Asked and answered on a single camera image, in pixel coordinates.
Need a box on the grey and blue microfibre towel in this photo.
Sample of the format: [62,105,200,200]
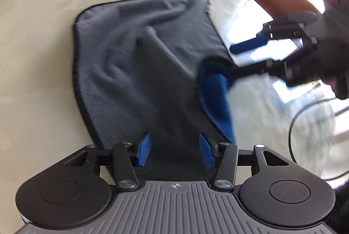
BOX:
[73,0,234,182]

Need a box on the person's right hand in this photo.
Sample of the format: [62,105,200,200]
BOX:
[321,0,348,99]

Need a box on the black cable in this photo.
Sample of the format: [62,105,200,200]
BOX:
[289,97,349,181]

